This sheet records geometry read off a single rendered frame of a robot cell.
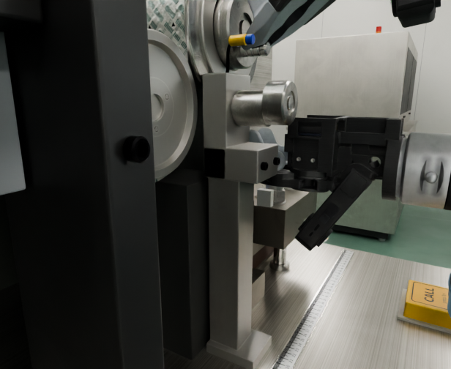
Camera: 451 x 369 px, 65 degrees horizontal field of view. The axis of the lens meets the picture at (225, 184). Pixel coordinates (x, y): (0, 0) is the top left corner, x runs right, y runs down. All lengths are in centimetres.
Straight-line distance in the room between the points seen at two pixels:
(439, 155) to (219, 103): 21
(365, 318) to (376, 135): 25
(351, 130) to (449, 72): 445
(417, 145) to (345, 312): 25
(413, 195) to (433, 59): 450
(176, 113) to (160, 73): 4
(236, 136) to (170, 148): 7
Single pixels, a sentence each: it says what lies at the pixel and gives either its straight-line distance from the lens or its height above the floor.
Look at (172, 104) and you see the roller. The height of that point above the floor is 118.
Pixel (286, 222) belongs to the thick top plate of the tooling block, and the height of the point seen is 101.
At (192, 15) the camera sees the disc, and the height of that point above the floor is 125.
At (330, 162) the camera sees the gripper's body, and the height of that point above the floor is 112.
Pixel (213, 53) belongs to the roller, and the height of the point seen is 122.
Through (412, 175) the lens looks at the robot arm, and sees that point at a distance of 38.
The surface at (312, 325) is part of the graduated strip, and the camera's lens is 50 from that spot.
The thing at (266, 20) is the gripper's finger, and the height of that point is 125.
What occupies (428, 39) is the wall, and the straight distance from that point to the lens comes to 489.
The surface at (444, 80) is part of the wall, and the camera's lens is 485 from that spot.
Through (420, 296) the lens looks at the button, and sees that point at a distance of 56.
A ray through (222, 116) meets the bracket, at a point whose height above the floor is 117.
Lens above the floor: 118
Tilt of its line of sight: 14 degrees down
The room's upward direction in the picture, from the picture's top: straight up
